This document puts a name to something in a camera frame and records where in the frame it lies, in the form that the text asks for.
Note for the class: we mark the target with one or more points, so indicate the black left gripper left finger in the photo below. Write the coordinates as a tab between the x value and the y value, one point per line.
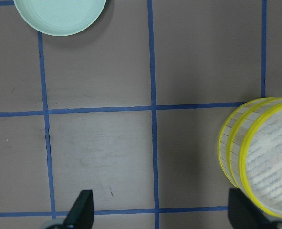
81	215

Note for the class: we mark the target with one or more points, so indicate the light green plate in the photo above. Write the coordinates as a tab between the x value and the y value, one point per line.
60	17

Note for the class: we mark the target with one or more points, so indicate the yellow steamer layer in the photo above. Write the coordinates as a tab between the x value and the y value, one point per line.
255	154
225	133

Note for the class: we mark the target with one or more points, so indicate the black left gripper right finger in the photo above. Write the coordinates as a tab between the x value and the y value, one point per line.
243	214

